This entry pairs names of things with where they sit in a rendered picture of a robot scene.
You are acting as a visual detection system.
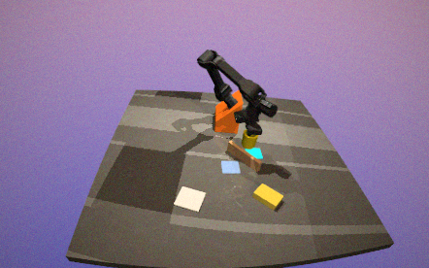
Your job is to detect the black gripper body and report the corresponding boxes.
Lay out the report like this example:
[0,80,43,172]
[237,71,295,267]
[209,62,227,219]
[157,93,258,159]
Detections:
[247,106,262,135]

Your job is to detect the yellow cube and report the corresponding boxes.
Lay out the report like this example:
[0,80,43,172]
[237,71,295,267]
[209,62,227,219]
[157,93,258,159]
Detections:
[252,184,283,210]

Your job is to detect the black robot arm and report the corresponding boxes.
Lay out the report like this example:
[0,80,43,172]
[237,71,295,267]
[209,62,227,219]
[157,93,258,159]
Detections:
[197,50,278,123]

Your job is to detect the yellow cup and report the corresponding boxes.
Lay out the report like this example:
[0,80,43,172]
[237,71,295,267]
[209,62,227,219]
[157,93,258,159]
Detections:
[242,130,258,150]

